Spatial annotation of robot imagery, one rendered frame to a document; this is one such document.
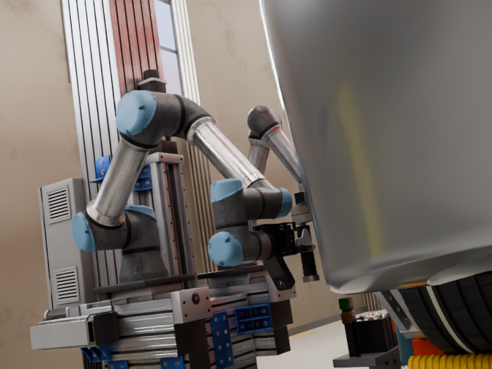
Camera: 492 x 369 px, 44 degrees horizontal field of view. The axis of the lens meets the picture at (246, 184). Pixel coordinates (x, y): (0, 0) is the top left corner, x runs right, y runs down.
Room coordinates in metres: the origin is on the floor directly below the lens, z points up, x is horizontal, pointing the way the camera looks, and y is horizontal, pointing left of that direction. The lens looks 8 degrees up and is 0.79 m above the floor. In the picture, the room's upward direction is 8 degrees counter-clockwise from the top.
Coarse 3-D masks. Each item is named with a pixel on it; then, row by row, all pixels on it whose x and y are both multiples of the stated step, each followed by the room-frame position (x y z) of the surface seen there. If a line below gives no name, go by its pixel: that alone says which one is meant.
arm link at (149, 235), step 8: (128, 208) 1.85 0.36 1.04; (136, 208) 1.86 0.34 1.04; (144, 208) 1.87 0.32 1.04; (128, 216) 1.84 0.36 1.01; (136, 216) 1.85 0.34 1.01; (144, 216) 1.86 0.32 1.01; (152, 216) 1.89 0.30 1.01; (128, 224) 1.82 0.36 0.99; (136, 224) 1.84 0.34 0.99; (144, 224) 1.86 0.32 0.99; (152, 224) 1.89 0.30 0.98; (128, 232) 1.82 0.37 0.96; (136, 232) 1.84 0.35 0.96; (144, 232) 1.86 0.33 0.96; (152, 232) 1.88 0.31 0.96; (128, 240) 1.84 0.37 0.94; (136, 240) 1.85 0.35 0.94; (144, 240) 1.86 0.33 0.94; (152, 240) 1.88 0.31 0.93; (128, 248) 1.86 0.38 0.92
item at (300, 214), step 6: (300, 204) 1.60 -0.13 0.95; (306, 204) 1.59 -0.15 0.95; (294, 210) 1.61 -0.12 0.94; (300, 210) 1.60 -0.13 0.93; (306, 210) 1.59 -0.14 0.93; (294, 216) 1.61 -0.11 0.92; (300, 216) 1.60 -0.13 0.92; (306, 216) 1.59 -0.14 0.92; (300, 222) 1.60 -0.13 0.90; (306, 222) 1.59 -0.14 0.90; (312, 222) 1.61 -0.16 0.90
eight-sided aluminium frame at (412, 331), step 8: (376, 296) 1.46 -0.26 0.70; (384, 296) 1.45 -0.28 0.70; (392, 296) 1.49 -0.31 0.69; (400, 296) 1.43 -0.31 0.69; (384, 304) 1.47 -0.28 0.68; (392, 304) 1.48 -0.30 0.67; (400, 304) 1.45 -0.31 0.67; (392, 312) 1.48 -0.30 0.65; (400, 312) 1.51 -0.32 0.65; (408, 312) 1.46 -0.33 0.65; (400, 320) 1.50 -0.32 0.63; (408, 320) 1.53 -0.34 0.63; (400, 328) 1.52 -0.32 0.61; (408, 328) 1.52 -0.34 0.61; (416, 328) 1.50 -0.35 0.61; (408, 336) 1.54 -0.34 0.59; (416, 336) 1.53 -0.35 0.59; (424, 336) 1.52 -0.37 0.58
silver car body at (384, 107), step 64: (320, 0) 0.60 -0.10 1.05; (384, 0) 0.54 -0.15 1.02; (448, 0) 0.50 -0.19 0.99; (320, 64) 0.63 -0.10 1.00; (384, 64) 0.57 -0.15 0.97; (448, 64) 0.53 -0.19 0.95; (320, 128) 0.67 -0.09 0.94; (384, 128) 0.60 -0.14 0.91; (448, 128) 0.55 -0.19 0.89; (320, 192) 0.73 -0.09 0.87; (384, 192) 0.63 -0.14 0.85; (448, 192) 0.58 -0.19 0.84; (320, 256) 0.79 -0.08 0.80; (384, 256) 0.66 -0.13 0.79; (448, 256) 0.61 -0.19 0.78
